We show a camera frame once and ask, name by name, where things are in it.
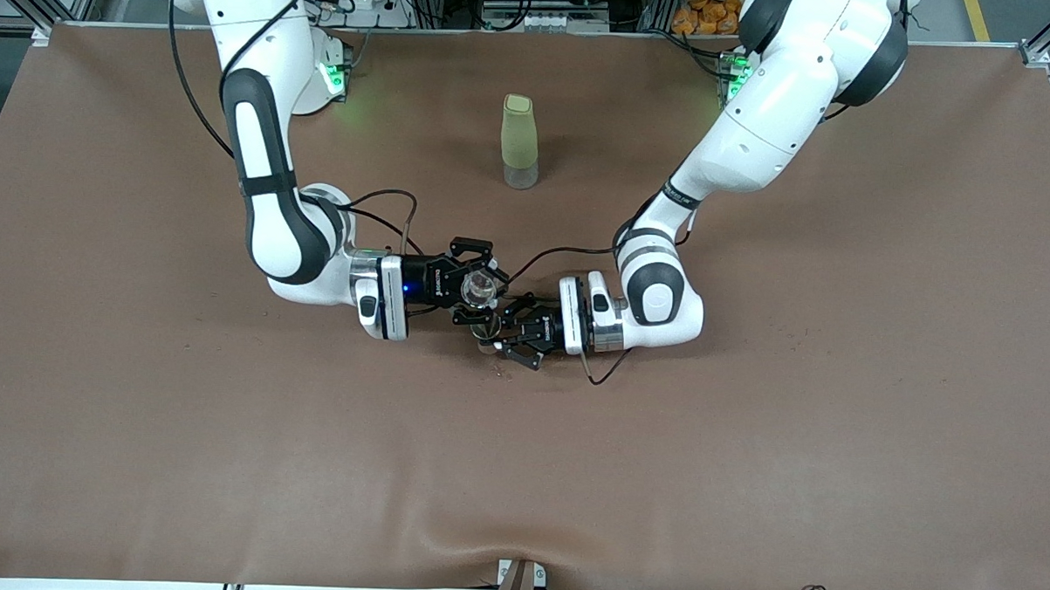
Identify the steel double jigger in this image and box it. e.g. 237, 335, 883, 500
470, 315, 508, 356

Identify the small clear glass beaker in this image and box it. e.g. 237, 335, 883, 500
460, 269, 500, 311

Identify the brown table mat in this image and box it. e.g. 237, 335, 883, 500
0, 10, 1050, 590

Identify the green-sleeved bottle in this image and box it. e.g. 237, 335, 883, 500
499, 93, 543, 191

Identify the white terminal block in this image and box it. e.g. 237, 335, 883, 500
517, 11, 610, 35

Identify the white power strip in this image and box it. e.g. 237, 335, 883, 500
312, 0, 414, 28

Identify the pile of orange bags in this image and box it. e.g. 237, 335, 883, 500
671, 0, 750, 38

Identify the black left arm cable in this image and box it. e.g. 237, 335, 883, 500
498, 194, 699, 391

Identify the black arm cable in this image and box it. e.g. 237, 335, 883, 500
498, 194, 699, 391
158, 0, 433, 314

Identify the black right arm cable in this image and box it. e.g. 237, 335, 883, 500
158, 0, 433, 314

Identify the white bracket with pole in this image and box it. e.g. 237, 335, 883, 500
493, 559, 548, 590

